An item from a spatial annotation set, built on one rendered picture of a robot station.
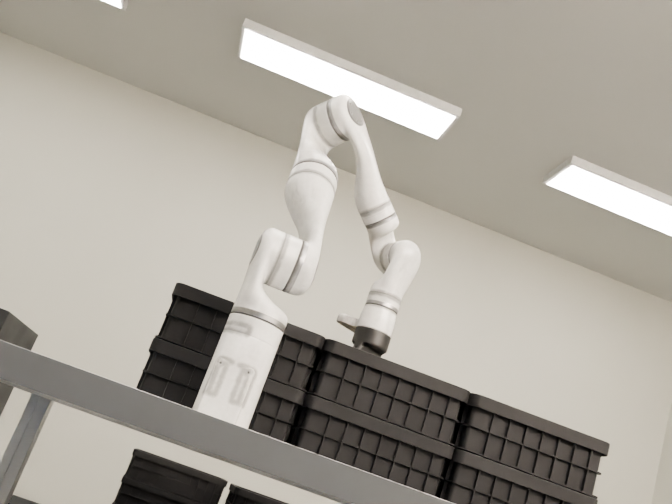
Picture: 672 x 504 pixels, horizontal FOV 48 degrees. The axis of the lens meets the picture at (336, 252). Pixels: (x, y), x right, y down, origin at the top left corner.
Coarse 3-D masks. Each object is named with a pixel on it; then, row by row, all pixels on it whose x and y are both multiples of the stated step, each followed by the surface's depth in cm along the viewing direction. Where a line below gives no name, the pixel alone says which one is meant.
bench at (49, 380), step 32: (0, 352) 86; (32, 352) 87; (32, 384) 86; (64, 384) 87; (96, 384) 87; (32, 416) 224; (128, 416) 87; (160, 416) 88; (192, 416) 89; (32, 448) 226; (192, 448) 123; (224, 448) 89; (256, 448) 89; (288, 448) 90; (0, 480) 217; (288, 480) 89; (320, 480) 90; (352, 480) 91; (384, 480) 91
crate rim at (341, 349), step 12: (324, 348) 143; (336, 348) 143; (348, 348) 143; (360, 360) 143; (372, 360) 144; (384, 360) 144; (396, 372) 144; (408, 372) 144; (420, 372) 145; (420, 384) 144; (432, 384) 144; (444, 384) 145; (456, 396) 145; (468, 396) 146
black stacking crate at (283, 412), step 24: (168, 360) 138; (192, 360) 137; (144, 384) 136; (168, 384) 137; (192, 384) 137; (264, 384) 139; (264, 408) 139; (288, 408) 140; (264, 432) 138; (288, 432) 141
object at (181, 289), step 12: (180, 288) 140; (192, 288) 141; (192, 300) 140; (204, 300) 140; (216, 300) 141; (228, 300) 141; (228, 312) 141; (288, 324) 142; (300, 336) 142; (312, 336) 142
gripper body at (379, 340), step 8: (360, 328) 154; (368, 328) 153; (360, 336) 153; (368, 336) 152; (376, 336) 152; (384, 336) 153; (360, 344) 152; (368, 344) 153; (376, 344) 152; (384, 344) 153; (368, 352) 154; (376, 352) 155; (384, 352) 154
